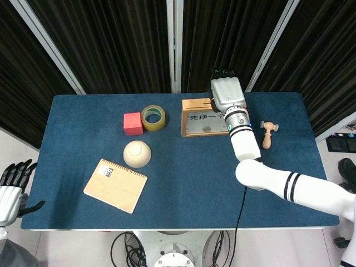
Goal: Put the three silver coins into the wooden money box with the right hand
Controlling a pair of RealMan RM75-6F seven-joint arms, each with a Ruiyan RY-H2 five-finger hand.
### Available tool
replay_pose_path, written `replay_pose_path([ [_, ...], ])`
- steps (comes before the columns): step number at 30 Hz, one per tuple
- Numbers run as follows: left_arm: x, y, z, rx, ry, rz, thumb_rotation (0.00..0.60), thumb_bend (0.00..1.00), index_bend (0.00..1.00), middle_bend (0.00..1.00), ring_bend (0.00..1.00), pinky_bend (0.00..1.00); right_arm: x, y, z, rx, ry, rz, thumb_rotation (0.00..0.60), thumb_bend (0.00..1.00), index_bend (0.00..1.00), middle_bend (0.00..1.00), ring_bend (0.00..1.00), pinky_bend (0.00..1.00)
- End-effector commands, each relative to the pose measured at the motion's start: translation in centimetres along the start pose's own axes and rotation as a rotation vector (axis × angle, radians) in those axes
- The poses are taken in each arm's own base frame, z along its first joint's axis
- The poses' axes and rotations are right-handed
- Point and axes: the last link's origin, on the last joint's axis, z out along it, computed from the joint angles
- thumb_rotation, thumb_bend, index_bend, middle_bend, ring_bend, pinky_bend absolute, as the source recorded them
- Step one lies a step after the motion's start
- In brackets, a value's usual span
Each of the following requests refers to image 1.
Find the beige spiral notebook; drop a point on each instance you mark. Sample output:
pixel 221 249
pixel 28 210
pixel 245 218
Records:
pixel 115 187

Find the dark grey fabric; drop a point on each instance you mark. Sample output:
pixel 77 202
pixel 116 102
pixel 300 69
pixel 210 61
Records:
pixel 16 256

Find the white partition post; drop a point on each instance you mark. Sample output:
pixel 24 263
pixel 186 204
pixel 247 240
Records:
pixel 171 41
pixel 333 128
pixel 49 47
pixel 274 41

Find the red foam cube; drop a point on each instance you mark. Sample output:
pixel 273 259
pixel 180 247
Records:
pixel 133 123

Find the white grey robot base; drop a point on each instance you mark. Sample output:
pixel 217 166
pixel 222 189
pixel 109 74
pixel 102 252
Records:
pixel 172 250

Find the white table frame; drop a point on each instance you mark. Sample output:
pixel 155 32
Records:
pixel 167 229

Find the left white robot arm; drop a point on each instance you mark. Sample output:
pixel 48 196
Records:
pixel 2 232

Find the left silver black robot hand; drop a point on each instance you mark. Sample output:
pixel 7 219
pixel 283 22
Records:
pixel 9 203

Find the black chair caster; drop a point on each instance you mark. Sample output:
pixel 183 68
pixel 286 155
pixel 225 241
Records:
pixel 340 242
pixel 342 185

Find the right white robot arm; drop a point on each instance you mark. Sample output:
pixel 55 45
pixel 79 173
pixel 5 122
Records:
pixel 244 144

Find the blue table mat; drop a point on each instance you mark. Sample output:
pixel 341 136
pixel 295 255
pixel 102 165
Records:
pixel 180 180

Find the wooden toy hammer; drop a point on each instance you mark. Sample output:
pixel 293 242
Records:
pixel 267 139

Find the black pleated curtain panel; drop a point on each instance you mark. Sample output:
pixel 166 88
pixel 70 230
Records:
pixel 320 55
pixel 222 33
pixel 111 41
pixel 22 83

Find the wooden framed coin bank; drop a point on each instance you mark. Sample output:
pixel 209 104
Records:
pixel 194 105

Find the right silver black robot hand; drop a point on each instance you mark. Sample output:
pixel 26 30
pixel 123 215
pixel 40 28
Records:
pixel 226 91

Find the yellow packing tape roll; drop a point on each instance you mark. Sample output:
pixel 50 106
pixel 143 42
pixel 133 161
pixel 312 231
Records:
pixel 160 125

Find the cream upturned bowl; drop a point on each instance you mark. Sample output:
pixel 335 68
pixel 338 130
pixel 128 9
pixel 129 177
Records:
pixel 137 154

